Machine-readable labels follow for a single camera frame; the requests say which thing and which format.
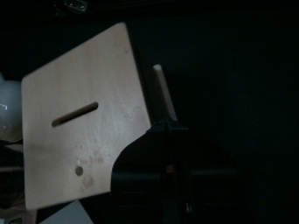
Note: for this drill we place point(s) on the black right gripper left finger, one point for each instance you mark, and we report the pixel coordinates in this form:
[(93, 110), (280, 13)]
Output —
[(145, 175)]

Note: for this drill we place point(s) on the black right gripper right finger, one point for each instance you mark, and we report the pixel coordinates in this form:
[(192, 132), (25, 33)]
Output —
[(206, 180)]

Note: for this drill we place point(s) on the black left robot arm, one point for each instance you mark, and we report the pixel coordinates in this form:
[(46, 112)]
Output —
[(77, 4)]

